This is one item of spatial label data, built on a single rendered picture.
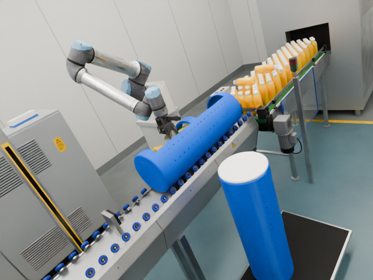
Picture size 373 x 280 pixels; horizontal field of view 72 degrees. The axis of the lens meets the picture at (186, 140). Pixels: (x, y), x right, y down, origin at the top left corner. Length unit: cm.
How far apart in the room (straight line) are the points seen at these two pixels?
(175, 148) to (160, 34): 386
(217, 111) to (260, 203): 71
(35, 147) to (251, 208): 204
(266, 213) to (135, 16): 414
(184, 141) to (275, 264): 93
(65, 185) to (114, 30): 272
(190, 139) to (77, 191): 169
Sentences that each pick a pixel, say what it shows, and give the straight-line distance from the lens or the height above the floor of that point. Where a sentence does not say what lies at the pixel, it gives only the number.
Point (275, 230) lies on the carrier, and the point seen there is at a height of 64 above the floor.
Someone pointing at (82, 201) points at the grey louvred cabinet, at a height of 49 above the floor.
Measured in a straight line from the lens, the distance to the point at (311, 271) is 206.
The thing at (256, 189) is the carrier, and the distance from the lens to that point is 139.
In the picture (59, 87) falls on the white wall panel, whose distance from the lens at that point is 416.
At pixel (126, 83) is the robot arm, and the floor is 150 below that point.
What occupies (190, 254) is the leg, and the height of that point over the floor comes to 46.
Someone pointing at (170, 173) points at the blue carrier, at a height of 110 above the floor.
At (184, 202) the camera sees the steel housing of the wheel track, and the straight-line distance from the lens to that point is 165.
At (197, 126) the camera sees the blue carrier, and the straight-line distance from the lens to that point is 169.
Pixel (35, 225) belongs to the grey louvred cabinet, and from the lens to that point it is 296.
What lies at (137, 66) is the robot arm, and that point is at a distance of 223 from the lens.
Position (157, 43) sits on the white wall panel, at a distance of 515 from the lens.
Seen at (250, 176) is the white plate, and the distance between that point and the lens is 136.
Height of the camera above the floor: 186
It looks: 25 degrees down
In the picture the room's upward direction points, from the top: 21 degrees counter-clockwise
